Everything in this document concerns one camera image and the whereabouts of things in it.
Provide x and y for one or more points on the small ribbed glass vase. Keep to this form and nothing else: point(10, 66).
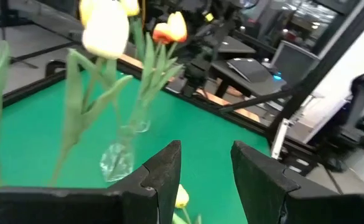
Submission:
point(116, 161)

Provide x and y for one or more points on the black rig strut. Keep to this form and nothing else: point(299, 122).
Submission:
point(318, 71)

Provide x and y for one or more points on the laptop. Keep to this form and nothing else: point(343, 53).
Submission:
point(250, 70)

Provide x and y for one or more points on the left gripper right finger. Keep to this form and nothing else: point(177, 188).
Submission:
point(256, 177)

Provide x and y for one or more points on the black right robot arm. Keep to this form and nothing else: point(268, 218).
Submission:
point(197, 71)

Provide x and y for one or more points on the tall slim glass vase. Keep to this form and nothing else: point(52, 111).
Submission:
point(144, 127)

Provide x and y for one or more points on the silver bracket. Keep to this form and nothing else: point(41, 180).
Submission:
point(279, 137)

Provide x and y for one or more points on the orange yellow artificial tulip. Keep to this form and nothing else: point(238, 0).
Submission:
point(160, 34)
point(178, 26)

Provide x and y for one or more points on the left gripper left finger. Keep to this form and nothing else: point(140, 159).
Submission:
point(163, 174)

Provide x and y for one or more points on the grey side desk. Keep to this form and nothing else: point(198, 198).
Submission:
point(231, 84)

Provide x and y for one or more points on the black clamp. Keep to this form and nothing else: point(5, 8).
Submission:
point(55, 66)

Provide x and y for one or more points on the green table mat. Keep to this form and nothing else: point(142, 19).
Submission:
point(200, 140)

